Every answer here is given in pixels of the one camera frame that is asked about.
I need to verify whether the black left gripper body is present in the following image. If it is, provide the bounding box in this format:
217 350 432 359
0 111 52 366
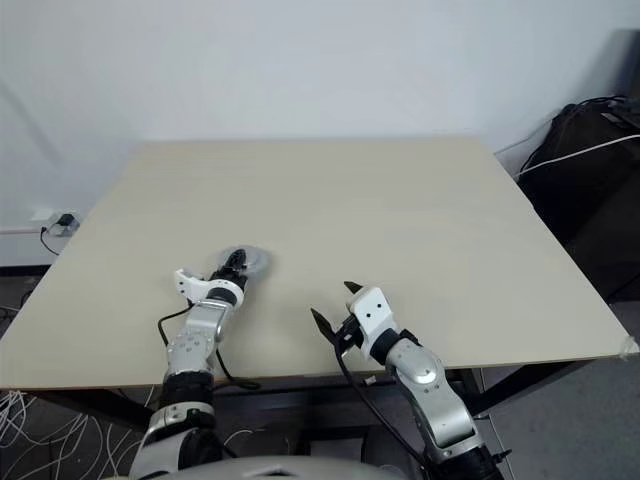
208 263 250 291

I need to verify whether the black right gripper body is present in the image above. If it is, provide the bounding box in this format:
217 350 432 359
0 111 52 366
334 314 372 359

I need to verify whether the grey motor cover plate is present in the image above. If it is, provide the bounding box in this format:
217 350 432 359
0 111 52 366
218 246 274 274

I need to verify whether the black equipment case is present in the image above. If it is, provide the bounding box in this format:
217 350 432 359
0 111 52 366
517 102 640 301

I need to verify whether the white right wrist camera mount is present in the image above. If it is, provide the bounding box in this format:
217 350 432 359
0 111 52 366
347 286 402 362

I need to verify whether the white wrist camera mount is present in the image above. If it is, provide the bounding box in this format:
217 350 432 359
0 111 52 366
347 286 402 362
172 268 245 307

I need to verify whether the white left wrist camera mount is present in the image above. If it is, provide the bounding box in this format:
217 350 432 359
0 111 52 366
172 268 245 307

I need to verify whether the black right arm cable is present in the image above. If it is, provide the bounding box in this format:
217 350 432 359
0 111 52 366
334 344 431 472

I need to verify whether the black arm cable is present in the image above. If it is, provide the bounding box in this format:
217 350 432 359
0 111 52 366
334 344 431 472
157 307 261 391

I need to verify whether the black table frame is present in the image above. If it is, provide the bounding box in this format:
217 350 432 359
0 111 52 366
29 364 586 437

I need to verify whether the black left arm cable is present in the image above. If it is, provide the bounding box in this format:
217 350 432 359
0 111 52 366
157 307 261 391

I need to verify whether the thin black adapter cable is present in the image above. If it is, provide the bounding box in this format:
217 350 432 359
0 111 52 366
39 225 64 255

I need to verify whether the white wall socket strip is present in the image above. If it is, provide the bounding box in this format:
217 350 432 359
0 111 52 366
32 208 81 236

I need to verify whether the white cable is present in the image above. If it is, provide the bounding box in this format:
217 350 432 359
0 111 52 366
517 132 640 176

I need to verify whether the black cable bundle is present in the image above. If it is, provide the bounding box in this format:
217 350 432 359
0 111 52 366
574 94 636 115

